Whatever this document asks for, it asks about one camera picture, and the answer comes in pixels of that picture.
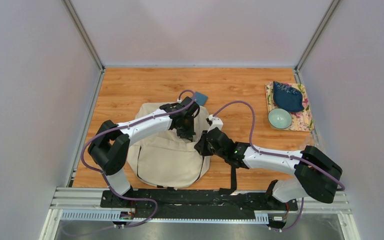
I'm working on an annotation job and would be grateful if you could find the beige canvas backpack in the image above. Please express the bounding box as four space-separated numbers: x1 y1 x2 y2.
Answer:
126 106 211 189

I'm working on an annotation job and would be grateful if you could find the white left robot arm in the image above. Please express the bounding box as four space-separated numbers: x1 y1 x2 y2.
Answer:
80 97 200 208

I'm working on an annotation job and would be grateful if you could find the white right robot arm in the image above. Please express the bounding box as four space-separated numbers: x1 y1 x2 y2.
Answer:
194 127 345 210

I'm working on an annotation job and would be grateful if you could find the light green ceramic bowl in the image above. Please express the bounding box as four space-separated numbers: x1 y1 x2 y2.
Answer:
268 108 293 130

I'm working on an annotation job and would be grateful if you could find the dark blue embroidered pouch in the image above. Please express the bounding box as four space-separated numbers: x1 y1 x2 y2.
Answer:
273 81 305 113

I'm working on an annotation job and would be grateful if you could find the floral placemat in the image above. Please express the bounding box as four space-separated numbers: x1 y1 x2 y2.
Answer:
265 81 314 132

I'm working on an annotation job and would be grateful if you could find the clear drinking glass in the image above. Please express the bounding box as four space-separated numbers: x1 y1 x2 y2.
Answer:
299 133 325 152

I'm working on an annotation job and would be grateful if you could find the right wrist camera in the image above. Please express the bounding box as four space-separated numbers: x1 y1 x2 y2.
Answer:
206 114 224 131

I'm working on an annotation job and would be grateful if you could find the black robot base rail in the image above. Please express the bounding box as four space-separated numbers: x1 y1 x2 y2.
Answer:
99 188 299 228

